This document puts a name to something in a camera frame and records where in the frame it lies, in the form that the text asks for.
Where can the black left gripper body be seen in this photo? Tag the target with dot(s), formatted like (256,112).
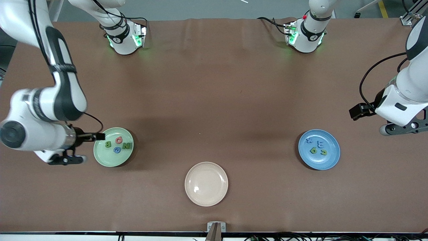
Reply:
(380,98)

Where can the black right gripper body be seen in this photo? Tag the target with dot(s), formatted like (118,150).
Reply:
(79,139)

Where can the green letter B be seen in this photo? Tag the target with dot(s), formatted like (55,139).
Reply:
(106,144)

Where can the red letter Q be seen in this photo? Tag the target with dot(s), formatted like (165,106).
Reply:
(116,140)

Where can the blue letter G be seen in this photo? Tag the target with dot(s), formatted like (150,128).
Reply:
(115,149)

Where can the green letter N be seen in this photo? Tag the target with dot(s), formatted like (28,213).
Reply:
(126,146)

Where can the blue letter m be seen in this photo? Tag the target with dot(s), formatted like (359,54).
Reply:
(320,144)

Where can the green letter q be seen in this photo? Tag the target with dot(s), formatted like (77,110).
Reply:
(313,150)

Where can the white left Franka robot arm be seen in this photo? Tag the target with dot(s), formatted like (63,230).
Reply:
(414,80)

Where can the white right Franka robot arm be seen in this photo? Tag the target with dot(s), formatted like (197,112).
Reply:
(20,134)

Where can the light green plate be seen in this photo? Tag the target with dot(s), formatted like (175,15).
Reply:
(107,159)

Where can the blue plate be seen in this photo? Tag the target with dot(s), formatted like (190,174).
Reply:
(319,162)

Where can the brown table mat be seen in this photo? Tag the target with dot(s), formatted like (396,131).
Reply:
(67,201)

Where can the white stand leg black caster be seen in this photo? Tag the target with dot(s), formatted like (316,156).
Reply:
(357,15)

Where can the left base box green light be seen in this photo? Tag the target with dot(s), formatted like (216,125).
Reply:
(290,33)

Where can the beige plate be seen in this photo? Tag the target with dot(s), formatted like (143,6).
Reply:
(206,184)

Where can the aluminium frame profile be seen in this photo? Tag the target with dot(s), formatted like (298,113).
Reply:
(406,20)

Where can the metal camera pole mount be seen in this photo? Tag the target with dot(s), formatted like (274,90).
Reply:
(216,227)

